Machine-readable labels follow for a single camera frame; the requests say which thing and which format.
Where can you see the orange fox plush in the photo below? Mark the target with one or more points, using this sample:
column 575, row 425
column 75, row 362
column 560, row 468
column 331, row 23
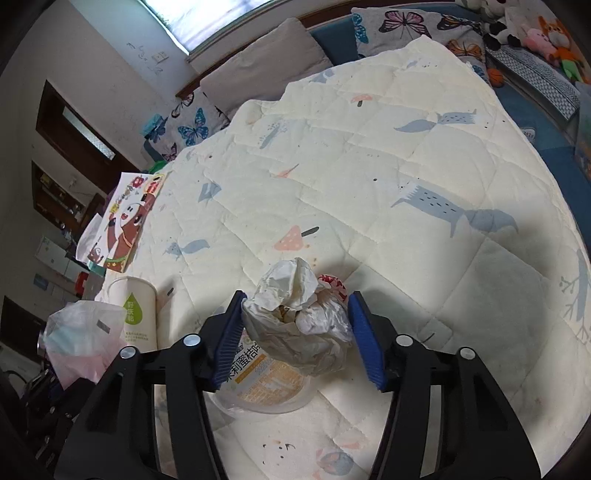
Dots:
column 561, row 37

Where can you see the red spotted wrapper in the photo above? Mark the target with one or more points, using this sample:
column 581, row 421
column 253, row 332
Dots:
column 330, row 280

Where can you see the small orange ball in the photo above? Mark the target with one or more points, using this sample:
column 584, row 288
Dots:
column 495, row 77

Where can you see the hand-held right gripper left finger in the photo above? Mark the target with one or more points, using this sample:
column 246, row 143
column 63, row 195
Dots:
column 228, row 337

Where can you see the pink plush toy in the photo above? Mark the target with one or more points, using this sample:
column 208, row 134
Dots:
column 538, row 41

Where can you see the wooden shelf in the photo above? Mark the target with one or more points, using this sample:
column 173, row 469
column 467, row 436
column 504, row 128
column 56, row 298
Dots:
column 55, row 198

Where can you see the butterfly print pillow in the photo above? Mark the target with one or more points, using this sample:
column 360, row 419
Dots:
column 194, row 122
column 406, row 27

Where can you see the grey striped cushion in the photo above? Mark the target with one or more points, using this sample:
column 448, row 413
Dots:
column 535, row 74

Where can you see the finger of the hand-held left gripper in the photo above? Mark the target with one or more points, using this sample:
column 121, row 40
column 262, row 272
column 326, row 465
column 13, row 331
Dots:
column 53, row 390

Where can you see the clear storage box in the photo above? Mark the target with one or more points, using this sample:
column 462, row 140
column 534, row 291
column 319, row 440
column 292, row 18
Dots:
column 582, row 134

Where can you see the window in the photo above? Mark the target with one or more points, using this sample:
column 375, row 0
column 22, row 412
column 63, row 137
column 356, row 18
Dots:
column 207, row 18

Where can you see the black and white cow plush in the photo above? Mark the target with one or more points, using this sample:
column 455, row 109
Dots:
column 496, row 27

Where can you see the pink and blue plastic bag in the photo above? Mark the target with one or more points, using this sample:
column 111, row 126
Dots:
column 78, row 341

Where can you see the white paper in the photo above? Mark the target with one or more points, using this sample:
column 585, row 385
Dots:
column 295, row 318

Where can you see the lidded plastic cup orange label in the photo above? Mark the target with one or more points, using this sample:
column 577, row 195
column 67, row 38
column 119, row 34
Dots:
column 272, row 383

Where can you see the white wall switch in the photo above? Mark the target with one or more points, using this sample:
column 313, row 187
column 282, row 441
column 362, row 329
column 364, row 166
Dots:
column 160, row 57

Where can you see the cartoon bear picture book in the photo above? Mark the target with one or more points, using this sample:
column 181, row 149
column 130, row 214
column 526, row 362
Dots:
column 124, row 221

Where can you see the dark wooden door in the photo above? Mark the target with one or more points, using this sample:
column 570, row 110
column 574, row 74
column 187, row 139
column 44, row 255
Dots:
column 57, row 113

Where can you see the cream printed quilt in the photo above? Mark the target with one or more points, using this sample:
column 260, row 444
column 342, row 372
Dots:
column 369, row 161

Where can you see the white paper cup green label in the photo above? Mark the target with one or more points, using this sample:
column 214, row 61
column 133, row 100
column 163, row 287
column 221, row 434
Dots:
column 134, row 314

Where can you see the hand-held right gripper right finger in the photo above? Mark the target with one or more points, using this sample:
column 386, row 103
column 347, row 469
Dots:
column 367, row 341

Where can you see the grey pillow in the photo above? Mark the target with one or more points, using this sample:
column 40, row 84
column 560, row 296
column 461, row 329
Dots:
column 268, row 60

